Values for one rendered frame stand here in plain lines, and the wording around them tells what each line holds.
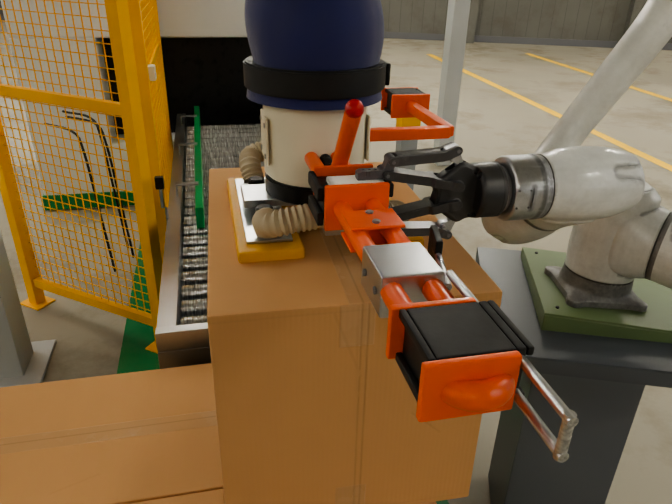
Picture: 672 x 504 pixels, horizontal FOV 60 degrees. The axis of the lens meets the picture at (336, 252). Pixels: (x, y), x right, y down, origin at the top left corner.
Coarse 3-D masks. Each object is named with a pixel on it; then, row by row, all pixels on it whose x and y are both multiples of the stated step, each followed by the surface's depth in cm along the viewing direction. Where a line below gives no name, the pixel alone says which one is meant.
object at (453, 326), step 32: (416, 320) 45; (448, 320) 45; (480, 320) 45; (416, 352) 44; (448, 352) 41; (480, 352) 41; (512, 352) 41; (416, 384) 44; (416, 416) 42; (448, 416) 42
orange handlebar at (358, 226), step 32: (384, 128) 103; (416, 128) 104; (448, 128) 105; (320, 160) 86; (352, 224) 63; (384, 224) 64; (384, 288) 53; (448, 384) 40; (480, 384) 40; (512, 384) 41
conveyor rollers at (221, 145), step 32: (192, 128) 342; (224, 128) 346; (256, 128) 342; (192, 160) 288; (224, 160) 291; (192, 192) 250; (192, 224) 226; (192, 256) 202; (192, 288) 179; (192, 320) 164
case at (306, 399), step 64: (320, 256) 88; (448, 256) 89; (256, 320) 74; (320, 320) 76; (384, 320) 78; (256, 384) 78; (320, 384) 80; (384, 384) 83; (256, 448) 83; (320, 448) 86; (384, 448) 88; (448, 448) 91
